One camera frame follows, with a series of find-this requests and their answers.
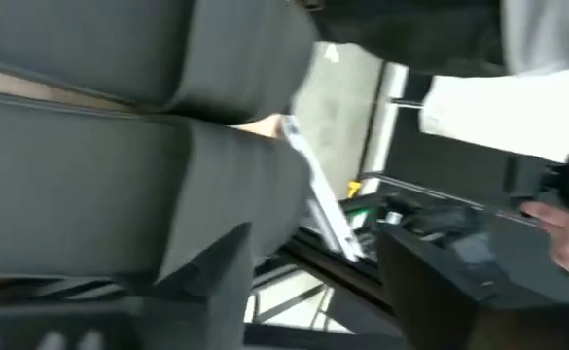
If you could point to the silver aluminium bar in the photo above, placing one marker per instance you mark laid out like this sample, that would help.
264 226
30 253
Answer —
323 194

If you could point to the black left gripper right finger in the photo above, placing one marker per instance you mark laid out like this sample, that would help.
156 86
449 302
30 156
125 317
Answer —
435 311

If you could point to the person's hand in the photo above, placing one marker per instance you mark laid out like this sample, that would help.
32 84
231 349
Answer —
566 238

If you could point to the black foam slide sandal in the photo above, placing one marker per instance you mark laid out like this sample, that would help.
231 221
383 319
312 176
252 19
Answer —
94 194
118 44

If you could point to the grey curtain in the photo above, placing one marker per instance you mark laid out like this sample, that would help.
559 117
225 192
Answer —
546 34

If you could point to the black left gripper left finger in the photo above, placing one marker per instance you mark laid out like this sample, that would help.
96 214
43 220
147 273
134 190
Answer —
216 291

